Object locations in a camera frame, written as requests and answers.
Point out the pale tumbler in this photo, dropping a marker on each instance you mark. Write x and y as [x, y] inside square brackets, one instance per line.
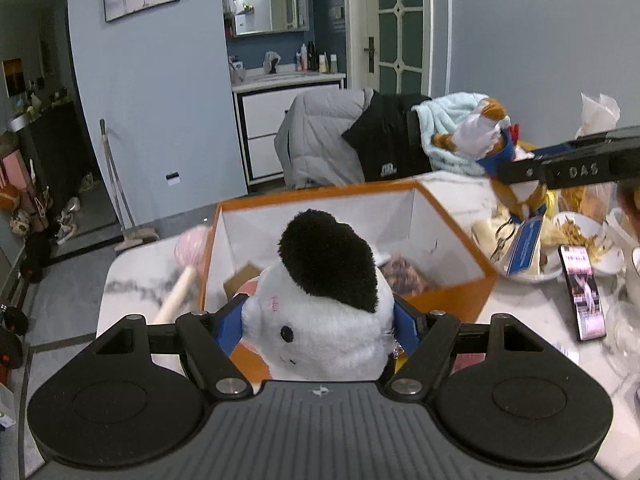
[334, 64]
[325, 63]

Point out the dark bottle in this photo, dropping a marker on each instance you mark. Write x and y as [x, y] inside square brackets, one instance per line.
[313, 55]

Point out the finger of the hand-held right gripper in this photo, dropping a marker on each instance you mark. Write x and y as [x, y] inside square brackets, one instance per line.
[575, 171]
[600, 141]

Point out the light blue fleece garment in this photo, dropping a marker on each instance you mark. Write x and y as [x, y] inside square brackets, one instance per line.
[445, 125]

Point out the black smartphone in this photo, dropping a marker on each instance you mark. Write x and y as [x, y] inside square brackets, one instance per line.
[582, 295]

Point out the grey faucet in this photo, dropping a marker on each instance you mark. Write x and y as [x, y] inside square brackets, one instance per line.
[272, 61]

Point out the pink bag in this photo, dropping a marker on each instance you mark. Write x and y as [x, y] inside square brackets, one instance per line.
[15, 170]

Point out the orange basketball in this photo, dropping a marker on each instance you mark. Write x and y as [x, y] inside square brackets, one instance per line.
[7, 196]

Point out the gold cube box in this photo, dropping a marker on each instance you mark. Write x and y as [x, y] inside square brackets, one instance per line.
[240, 280]

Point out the white vanity cabinet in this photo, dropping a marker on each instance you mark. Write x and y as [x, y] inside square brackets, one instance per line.
[260, 125]

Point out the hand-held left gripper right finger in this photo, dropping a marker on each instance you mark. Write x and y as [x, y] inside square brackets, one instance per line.
[407, 327]

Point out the pink wallet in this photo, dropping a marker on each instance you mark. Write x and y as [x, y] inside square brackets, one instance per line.
[470, 362]

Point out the orange cardboard box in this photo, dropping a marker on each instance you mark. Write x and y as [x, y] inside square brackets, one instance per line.
[450, 302]

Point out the blue white hang tag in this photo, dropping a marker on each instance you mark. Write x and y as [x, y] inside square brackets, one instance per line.
[525, 245]

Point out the grey puffer jacket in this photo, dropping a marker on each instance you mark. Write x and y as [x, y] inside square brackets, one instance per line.
[315, 130]

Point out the black jacket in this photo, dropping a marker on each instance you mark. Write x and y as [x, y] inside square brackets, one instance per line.
[390, 135]

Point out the white bowl of shreds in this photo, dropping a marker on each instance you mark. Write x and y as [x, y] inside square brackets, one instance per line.
[607, 260]

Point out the yellow mug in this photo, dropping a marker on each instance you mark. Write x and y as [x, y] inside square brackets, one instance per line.
[551, 202]

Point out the silver bowl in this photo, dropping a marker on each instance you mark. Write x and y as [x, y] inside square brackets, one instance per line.
[20, 121]

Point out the red panda sailor plush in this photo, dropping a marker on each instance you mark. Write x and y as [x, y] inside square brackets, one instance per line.
[482, 127]

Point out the white bowl of buns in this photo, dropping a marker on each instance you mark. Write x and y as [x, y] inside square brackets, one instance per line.
[549, 272]

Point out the patterned ball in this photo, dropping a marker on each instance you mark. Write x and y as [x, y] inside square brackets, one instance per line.
[20, 222]

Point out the white bottle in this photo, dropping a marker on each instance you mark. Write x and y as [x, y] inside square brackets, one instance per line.
[303, 57]

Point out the shredded potato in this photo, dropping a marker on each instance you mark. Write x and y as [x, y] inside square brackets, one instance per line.
[575, 232]

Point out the clear snack bag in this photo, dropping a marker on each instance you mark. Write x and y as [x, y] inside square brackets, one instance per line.
[597, 110]

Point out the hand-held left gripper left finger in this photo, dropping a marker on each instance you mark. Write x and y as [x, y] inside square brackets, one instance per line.
[231, 327]

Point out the clear glass bowl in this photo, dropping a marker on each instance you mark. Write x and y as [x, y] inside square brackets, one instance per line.
[625, 330]

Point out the broom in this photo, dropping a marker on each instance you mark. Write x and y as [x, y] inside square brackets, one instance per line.
[137, 236]

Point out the door with glass panel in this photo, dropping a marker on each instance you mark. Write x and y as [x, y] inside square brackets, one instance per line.
[395, 25]

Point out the white plush with black ear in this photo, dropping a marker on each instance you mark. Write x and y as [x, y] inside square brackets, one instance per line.
[320, 320]

